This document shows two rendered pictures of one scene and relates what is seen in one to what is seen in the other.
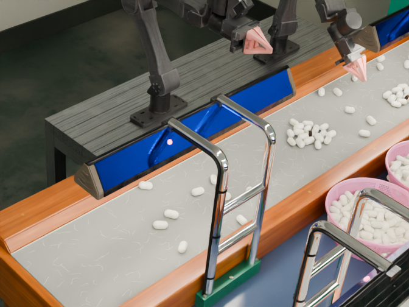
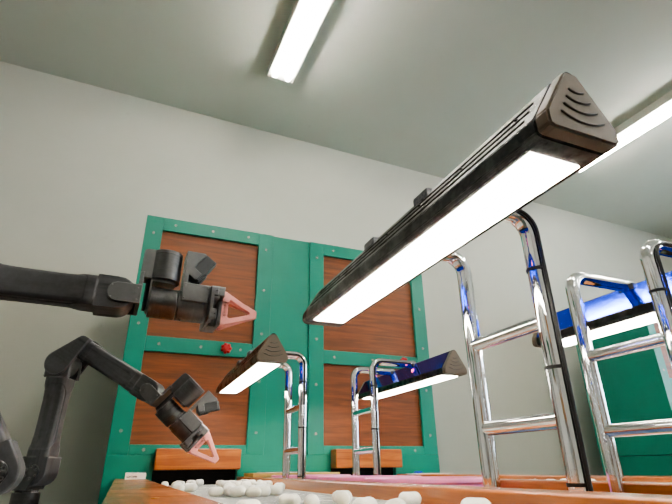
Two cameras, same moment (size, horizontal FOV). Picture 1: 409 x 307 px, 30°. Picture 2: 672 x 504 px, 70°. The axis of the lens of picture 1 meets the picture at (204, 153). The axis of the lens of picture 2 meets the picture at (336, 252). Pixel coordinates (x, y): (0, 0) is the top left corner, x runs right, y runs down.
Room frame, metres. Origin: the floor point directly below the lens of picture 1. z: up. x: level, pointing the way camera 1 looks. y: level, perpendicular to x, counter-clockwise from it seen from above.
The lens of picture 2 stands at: (1.21, 0.61, 0.79)
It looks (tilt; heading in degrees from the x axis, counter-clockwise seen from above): 24 degrees up; 296
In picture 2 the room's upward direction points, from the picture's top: 1 degrees counter-clockwise
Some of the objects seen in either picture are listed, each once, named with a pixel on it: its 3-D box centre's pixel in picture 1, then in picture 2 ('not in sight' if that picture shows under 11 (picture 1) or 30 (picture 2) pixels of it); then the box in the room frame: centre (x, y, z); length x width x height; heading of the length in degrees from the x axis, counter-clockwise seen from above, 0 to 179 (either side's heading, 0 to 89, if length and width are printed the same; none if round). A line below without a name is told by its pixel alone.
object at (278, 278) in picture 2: not in sight; (278, 350); (2.48, -1.33, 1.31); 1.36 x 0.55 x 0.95; 49
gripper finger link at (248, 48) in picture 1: (261, 42); (231, 314); (1.80, -0.12, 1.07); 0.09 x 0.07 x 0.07; 51
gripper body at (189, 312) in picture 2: (238, 33); (195, 307); (1.83, -0.05, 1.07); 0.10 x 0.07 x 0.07; 141
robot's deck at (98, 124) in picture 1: (277, 117); not in sight; (2.08, -0.23, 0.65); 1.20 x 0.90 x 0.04; 141
